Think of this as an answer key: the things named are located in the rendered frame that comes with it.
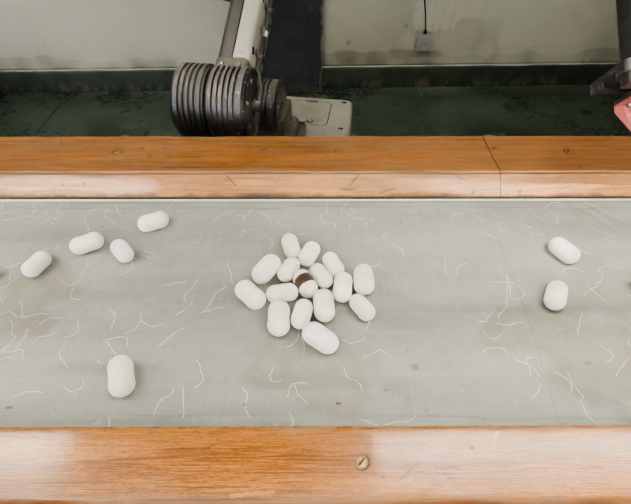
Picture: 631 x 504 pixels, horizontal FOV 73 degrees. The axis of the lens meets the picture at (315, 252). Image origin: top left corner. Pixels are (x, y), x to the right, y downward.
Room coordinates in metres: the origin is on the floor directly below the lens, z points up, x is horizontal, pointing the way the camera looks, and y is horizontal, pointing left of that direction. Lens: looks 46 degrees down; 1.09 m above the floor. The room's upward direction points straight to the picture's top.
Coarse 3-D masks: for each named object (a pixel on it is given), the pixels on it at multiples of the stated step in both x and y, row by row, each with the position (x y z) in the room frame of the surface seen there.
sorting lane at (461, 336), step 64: (0, 256) 0.33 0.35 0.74; (64, 256) 0.33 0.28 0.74; (192, 256) 0.33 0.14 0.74; (256, 256) 0.33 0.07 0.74; (320, 256) 0.33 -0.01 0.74; (384, 256) 0.33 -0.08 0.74; (448, 256) 0.33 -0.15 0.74; (512, 256) 0.33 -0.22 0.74; (0, 320) 0.25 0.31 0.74; (64, 320) 0.25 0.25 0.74; (128, 320) 0.25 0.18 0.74; (192, 320) 0.25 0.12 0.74; (256, 320) 0.25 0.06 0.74; (384, 320) 0.25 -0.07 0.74; (448, 320) 0.25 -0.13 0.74; (512, 320) 0.25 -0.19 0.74; (576, 320) 0.25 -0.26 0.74; (0, 384) 0.18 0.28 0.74; (64, 384) 0.18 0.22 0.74; (192, 384) 0.18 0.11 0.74; (256, 384) 0.18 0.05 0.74; (320, 384) 0.18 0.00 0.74; (384, 384) 0.18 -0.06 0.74; (448, 384) 0.18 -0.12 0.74; (512, 384) 0.18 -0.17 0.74; (576, 384) 0.18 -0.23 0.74
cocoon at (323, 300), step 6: (318, 294) 0.26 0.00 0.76; (324, 294) 0.26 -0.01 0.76; (330, 294) 0.26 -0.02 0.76; (318, 300) 0.26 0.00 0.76; (324, 300) 0.25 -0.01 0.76; (330, 300) 0.26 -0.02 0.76; (318, 306) 0.25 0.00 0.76; (324, 306) 0.25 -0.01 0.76; (330, 306) 0.25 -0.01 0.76; (318, 312) 0.24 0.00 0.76; (324, 312) 0.24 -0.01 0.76; (330, 312) 0.24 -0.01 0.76; (318, 318) 0.24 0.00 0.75; (324, 318) 0.24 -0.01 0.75; (330, 318) 0.24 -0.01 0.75
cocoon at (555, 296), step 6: (552, 282) 0.28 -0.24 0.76; (558, 282) 0.28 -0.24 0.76; (546, 288) 0.28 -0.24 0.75; (552, 288) 0.27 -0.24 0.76; (558, 288) 0.27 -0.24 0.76; (564, 288) 0.27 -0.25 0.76; (546, 294) 0.27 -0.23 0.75; (552, 294) 0.26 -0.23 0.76; (558, 294) 0.26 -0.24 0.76; (564, 294) 0.26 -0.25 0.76; (546, 300) 0.26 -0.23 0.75; (552, 300) 0.26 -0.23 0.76; (558, 300) 0.26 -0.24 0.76; (564, 300) 0.26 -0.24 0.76; (546, 306) 0.26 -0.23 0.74; (552, 306) 0.26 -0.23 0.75; (558, 306) 0.25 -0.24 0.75
